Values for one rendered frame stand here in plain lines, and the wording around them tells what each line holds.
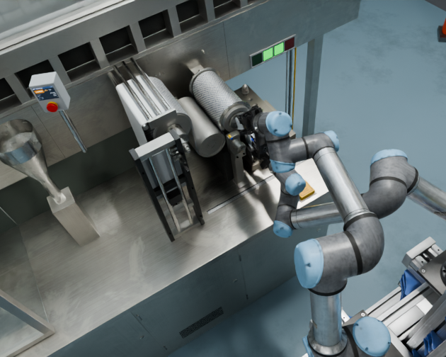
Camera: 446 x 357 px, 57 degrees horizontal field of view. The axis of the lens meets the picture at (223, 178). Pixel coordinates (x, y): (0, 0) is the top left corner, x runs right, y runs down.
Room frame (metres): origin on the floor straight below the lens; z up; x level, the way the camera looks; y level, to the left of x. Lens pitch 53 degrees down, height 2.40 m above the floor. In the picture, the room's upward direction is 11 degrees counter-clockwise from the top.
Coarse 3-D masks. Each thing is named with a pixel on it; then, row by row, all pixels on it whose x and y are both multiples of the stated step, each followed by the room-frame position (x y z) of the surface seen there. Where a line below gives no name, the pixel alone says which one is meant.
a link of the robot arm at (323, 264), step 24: (312, 240) 0.48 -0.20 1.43; (336, 240) 0.46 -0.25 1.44; (312, 264) 0.41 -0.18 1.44; (336, 264) 0.40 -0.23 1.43; (360, 264) 0.39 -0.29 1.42; (312, 288) 0.38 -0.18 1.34; (336, 288) 0.37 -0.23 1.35; (312, 312) 0.37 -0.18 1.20; (336, 312) 0.35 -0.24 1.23; (312, 336) 0.34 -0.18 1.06; (336, 336) 0.31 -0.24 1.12
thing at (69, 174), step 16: (128, 128) 1.30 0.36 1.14; (96, 144) 1.25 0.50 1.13; (112, 144) 1.27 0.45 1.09; (128, 144) 1.29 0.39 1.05; (64, 160) 1.19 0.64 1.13; (80, 160) 1.21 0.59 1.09; (96, 160) 1.23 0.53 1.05; (112, 160) 1.26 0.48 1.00; (128, 160) 1.28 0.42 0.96; (64, 176) 1.18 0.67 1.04; (80, 176) 1.20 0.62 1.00; (96, 176) 1.22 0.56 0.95; (112, 176) 1.24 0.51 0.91; (0, 192) 1.09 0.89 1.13; (16, 192) 1.11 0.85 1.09; (32, 192) 1.13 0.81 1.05; (80, 192) 1.18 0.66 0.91; (16, 208) 1.09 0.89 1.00; (32, 208) 1.11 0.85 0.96; (48, 208) 1.13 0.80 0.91
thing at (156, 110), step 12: (132, 60) 1.32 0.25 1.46; (120, 72) 1.27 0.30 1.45; (132, 72) 1.25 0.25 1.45; (132, 84) 1.21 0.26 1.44; (144, 84) 1.19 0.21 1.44; (132, 96) 1.14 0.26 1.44; (144, 96) 1.13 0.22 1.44; (156, 96) 1.12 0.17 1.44; (144, 108) 1.05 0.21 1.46; (156, 108) 1.04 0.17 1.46; (168, 108) 1.03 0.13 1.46; (156, 120) 0.99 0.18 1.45; (168, 120) 1.00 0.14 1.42
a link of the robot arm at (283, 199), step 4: (280, 188) 0.90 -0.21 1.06; (280, 192) 0.89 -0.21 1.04; (280, 196) 0.88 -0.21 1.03; (284, 196) 0.87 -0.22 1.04; (288, 196) 0.86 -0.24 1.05; (292, 196) 0.86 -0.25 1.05; (296, 196) 0.86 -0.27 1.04; (280, 200) 0.86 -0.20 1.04; (284, 200) 0.85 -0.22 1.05; (288, 200) 0.84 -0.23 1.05; (292, 200) 0.84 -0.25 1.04; (296, 200) 0.85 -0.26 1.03; (280, 204) 0.84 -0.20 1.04; (288, 204) 0.83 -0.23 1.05; (292, 204) 0.83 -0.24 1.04; (296, 204) 0.83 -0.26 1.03; (296, 208) 0.82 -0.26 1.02
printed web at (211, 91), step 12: (204, 72) 1.35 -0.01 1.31; (156, 84) 1.23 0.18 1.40; (204, 84) 1.29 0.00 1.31; (216, 84) 1.27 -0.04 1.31; (168, 96) 1.16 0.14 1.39; (204, 96) 1.25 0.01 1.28; (216, 96) 1.21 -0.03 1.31; (228, 96) 1.19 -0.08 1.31; (180, 108) 1.09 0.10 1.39; (204, 108) 1.25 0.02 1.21; (216, 108) 1.16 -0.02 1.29; (216, 120) 1.15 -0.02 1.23; (144, 132) 1.15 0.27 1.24; (192, 132) 1.07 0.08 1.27; (192, 144) 1.10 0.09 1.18
